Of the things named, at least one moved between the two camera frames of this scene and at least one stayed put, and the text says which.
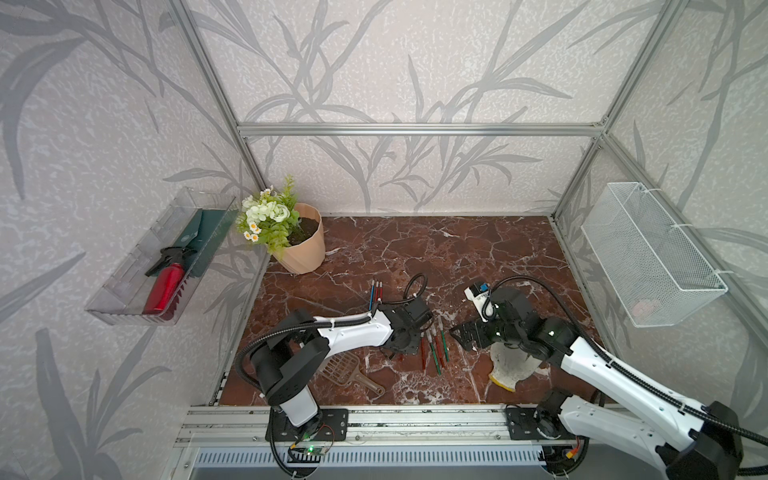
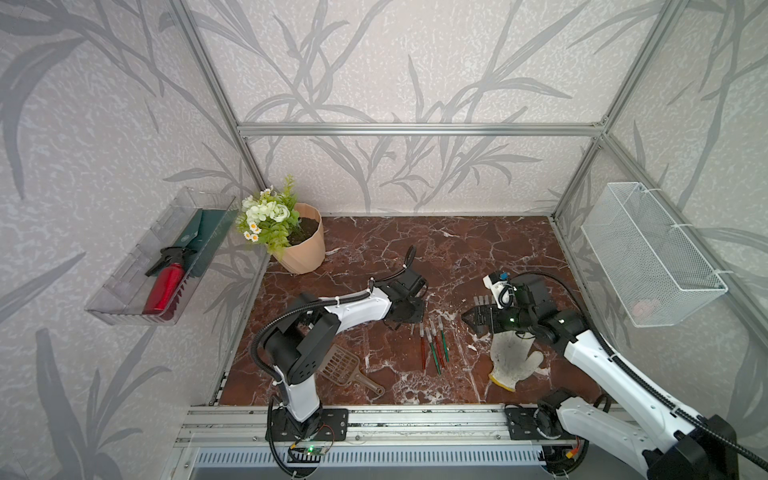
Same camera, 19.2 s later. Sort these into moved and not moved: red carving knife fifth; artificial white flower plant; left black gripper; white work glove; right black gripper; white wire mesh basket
Moved: right black gripper; left black gripper
Not moved: artificial white flower plant; white wire mesh basket; red carving knife fifth; white work glove
